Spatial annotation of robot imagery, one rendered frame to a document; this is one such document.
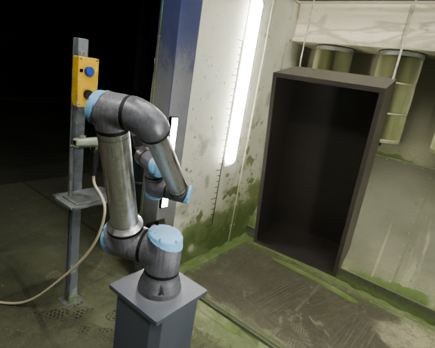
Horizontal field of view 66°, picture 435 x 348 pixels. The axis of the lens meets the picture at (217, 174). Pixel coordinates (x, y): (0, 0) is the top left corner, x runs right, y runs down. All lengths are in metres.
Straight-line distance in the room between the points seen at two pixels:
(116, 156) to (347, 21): 2.43
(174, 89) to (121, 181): 1.03
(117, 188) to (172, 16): 1.24
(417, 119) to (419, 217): 0.85
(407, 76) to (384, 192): 1.00
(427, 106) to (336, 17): 1.08
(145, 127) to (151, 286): 0.69
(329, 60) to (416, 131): 0.98
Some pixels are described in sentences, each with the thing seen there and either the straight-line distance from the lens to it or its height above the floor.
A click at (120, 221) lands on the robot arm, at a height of 0.96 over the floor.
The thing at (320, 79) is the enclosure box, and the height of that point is 1.63.
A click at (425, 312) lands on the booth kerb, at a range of 3.13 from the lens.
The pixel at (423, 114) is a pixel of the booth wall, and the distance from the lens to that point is 3.39.
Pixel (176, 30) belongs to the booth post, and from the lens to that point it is 2.16.
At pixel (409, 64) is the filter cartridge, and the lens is 3.08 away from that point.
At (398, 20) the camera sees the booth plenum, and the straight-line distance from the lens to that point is 3.08.
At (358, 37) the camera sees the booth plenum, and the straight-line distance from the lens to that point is 3.12.
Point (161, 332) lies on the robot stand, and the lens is 1.49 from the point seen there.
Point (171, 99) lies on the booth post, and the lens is 2.15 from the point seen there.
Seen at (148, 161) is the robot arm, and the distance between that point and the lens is 1.54.
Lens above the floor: 1.56
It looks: 16 degrees down
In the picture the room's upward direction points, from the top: 9 degrees clockwise
